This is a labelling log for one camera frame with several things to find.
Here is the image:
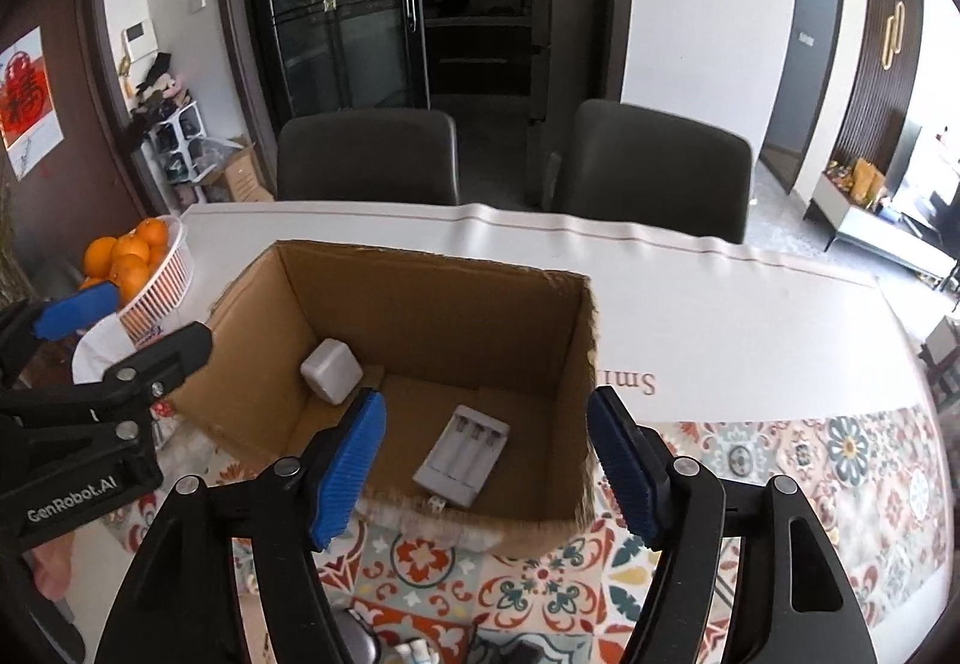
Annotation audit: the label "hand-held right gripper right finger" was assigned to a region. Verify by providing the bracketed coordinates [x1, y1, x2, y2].
[586, 388, 878, 664]

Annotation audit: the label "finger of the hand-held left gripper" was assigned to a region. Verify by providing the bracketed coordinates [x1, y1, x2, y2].
[0, 321, 215, 466]
[0, 281, 121, 387]

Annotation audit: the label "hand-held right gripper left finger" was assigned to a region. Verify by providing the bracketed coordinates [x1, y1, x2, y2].
[101, 388, 389, 664]

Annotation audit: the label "white power adapter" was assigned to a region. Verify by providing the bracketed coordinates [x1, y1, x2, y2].
[300, 338, 365, 404]

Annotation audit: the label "white battery charger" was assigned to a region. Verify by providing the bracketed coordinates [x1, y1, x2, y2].
[412, 405, 511, 511]

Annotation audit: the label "brown cardboard box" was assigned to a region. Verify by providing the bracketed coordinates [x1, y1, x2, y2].
[166, 240, 601, 545]

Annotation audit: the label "person's left hand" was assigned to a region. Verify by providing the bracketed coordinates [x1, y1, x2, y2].
[30, 533, 83, 603]

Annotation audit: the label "white plastic fruit basket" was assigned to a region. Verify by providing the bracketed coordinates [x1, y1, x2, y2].
[112, 214, 196, 344]

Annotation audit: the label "pile of oranges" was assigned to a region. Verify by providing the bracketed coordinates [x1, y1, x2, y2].
[81, 218, 172, 305]

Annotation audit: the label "dried plant stems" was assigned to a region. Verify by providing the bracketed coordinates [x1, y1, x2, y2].
[0, 184, 35, 305]

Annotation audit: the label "grey rounded object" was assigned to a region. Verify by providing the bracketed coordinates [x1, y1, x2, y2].
[334, 608, 385, 664]

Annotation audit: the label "patterned tile print tablecloth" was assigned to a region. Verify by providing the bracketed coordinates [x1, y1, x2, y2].
[75, 203, 947, 664]

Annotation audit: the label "small cardboard box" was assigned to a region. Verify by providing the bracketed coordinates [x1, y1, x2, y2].
[196, 135, 275, 204]

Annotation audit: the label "white shoe rack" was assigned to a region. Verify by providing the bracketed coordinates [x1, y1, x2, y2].
[139, 98, 207, 208]

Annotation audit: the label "brown entrance door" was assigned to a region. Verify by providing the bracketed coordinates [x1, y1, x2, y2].
[0, 0, 151, 241]

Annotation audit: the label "red paper cut poster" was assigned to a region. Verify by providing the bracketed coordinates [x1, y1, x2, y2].
[0, 26, 65, 153]

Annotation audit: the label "pile of slippers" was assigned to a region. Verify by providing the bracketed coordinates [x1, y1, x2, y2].
[124, 53, 188, 119]

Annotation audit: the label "dark grey dining chair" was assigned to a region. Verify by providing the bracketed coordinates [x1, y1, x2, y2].
[551, 99, 753, 245]
[276, 107, 460, 206]

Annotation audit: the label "white intercom panel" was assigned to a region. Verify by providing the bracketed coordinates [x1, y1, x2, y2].
[124, 21, 157, 62]

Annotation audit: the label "white low media console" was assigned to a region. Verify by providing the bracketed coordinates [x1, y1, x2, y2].
[806, 173, 960, 294]

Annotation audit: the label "yellow snack bags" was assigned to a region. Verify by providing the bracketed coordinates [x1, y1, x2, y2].
[825, 158, 887, 211]

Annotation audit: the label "dark interior door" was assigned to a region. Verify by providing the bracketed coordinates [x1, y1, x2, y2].
[761, 0, 847, 194]

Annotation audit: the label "gold wall ornament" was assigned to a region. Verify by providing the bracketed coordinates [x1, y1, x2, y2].
[877, 2, 907, 73]

